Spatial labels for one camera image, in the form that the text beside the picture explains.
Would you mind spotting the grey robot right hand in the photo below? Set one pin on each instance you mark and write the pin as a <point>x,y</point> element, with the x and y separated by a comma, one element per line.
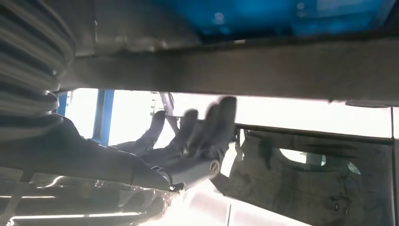
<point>93,159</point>

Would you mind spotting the blue steel shelf rack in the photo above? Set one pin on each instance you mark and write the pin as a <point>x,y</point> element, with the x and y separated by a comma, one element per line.
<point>249,18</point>

